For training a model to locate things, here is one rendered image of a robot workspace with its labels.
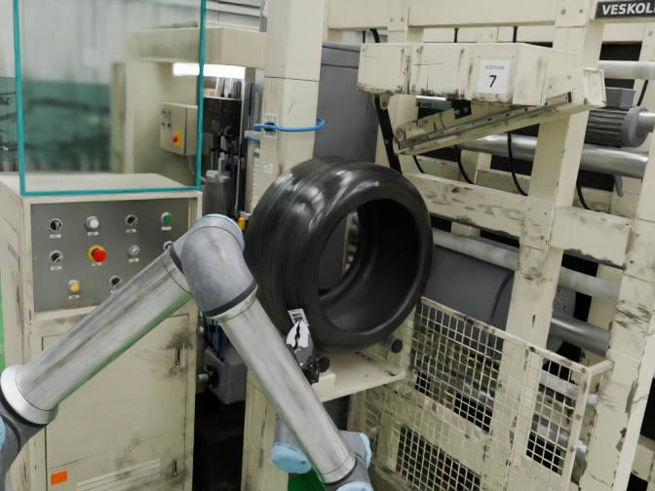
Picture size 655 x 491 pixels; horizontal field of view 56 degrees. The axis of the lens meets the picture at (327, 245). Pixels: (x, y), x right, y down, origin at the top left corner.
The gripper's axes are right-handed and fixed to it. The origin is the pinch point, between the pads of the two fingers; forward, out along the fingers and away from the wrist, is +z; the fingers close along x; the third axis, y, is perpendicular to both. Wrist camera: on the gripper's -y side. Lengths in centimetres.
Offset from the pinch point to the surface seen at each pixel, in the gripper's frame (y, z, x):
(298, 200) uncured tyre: -20.6, 23.9, 6.3
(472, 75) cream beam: -24, 51, 55
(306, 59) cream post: -29, 74, 8
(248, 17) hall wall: 342, 905, -314
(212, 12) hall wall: 302, 878, -357
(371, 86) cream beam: -14, 74, 24
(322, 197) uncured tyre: -20.2, 23.5, 12.7
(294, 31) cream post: -38, 76, 8
